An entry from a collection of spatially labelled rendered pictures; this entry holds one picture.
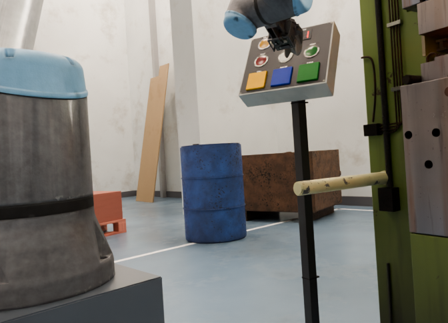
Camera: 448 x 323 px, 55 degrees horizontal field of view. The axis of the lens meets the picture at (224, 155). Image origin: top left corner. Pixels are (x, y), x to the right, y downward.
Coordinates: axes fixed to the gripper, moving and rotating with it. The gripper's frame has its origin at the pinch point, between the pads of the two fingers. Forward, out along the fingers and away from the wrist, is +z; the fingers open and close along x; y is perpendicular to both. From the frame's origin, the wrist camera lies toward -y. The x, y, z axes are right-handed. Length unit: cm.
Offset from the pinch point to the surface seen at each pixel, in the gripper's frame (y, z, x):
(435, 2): -10.7, 2.5, 40.7
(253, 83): 2.3, 10.3, -20.9
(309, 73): 1.9, 10.3, 0.9
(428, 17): -8.0, 5.3, 38.5
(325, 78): 4.6, 11.1, 6.6
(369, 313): 63, 105, 3
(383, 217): 35, 59, 17
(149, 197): -139, 439, -466
